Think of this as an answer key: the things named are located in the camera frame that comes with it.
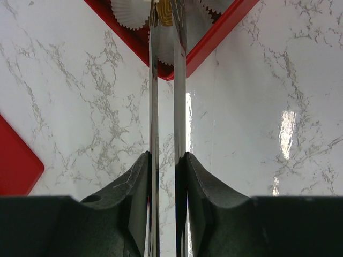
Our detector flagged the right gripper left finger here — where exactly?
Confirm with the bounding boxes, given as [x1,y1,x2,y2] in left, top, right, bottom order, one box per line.
[1,152,150,256]

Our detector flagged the metal tongs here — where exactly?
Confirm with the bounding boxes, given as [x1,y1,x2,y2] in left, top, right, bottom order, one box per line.
[148,1,190,256]

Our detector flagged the red chocolate box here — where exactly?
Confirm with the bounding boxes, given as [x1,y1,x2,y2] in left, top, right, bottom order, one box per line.
[85,0,258,77]

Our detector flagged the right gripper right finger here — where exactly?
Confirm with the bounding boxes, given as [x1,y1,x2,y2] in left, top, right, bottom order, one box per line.
[185,153,342,256]

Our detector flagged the red box lid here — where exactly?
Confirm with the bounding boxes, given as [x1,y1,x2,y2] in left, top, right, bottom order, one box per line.
[0,117,44,196]

